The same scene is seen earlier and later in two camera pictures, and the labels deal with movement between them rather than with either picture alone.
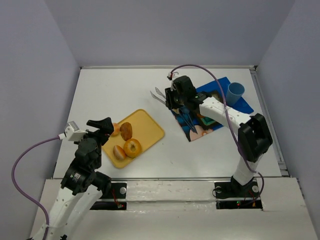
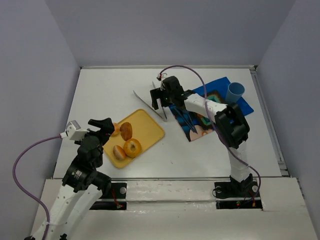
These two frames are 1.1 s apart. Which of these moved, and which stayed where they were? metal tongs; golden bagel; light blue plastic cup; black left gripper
Moved: metal tongs
Stayed: black left gripper; golden bagel; light blue plastic cup
